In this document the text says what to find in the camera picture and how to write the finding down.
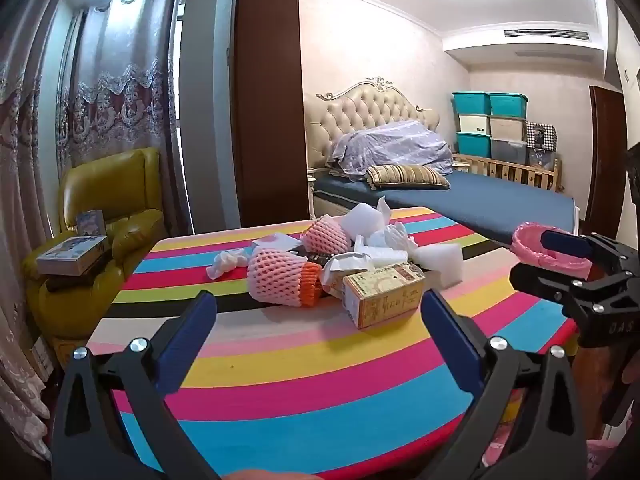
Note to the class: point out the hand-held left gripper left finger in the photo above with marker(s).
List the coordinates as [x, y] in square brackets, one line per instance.
[187, 335]

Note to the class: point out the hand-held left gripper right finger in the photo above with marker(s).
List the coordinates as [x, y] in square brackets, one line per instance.
[450, 335]

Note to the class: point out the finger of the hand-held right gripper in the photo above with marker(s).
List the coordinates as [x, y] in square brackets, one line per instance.
[540, 282]
[565, 244]

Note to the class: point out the pink plastic bin liner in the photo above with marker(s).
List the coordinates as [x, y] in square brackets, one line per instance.
[530, 245]

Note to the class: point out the white foam block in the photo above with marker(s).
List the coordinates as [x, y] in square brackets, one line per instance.
[362, 220]
[440, 262]

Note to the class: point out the tan printed cardboard box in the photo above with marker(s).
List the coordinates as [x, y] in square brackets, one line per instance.
[385, 300]

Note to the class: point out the white plastic bag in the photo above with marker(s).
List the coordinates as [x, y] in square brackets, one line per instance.
[395, 237]
[227, 262]

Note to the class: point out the pink foam fruit net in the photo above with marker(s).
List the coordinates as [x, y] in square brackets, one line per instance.
[325, 235]
[272, 275]

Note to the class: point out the white paper wrapper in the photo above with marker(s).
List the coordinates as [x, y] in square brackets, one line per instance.
[345, 265]

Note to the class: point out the orange foam fruit net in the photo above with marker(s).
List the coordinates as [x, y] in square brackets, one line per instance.
[307, 285]

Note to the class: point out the small black box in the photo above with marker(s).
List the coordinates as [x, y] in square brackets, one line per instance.
[312, 256]

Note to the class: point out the dark printed bag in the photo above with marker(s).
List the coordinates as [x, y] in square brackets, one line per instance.
[542, 159]

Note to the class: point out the brown wooden door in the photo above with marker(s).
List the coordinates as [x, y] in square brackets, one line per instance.
[605, 160]

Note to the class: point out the bed with blue sheet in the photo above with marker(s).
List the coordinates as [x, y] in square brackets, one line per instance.
[475, 200]

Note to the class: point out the grey translucent storage box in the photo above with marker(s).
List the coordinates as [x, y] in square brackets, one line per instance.
[509, 151]

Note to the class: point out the houndstooth bag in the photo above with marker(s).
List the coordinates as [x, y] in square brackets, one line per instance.
[541, 135]

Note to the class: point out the beige plastic storage box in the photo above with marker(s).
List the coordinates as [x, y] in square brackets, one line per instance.
[507, 128]

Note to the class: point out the teal plastic storage box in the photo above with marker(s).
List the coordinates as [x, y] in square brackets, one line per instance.
[509, 105]
[472, 104]
[474, 145]

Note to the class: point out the flat printed box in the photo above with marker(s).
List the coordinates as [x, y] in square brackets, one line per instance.
[70, 255]

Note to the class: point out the small blue printed box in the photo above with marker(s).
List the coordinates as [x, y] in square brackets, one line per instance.
[90, 222]

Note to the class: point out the white plastic storage box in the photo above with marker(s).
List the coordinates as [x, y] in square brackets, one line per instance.
[474, 125]

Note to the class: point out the yellow leather armchair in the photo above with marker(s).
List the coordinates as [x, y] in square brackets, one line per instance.
[130, 195]

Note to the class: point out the gold striped pillow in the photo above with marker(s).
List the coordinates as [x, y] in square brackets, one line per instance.
[405, 176]

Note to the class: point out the white built-in wardrobe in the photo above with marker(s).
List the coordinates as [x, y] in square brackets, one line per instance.
[625, 70]

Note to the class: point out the folded lavender quilt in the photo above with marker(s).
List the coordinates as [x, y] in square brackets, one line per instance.
[395, 145]

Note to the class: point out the air conditioner vent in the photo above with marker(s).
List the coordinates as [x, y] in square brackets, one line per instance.
[545, 34]

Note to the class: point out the dark brown wooden panel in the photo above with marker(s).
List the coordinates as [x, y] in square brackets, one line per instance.
[270, 110]

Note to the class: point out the beige lace curtain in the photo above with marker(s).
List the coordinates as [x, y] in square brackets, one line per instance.
[20, 160]
[120, 85]

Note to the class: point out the cream tufted headboard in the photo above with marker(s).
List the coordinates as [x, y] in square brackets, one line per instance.
[360, 110]

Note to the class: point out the wooden crib rail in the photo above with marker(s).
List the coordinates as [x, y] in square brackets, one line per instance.
[505, 172]

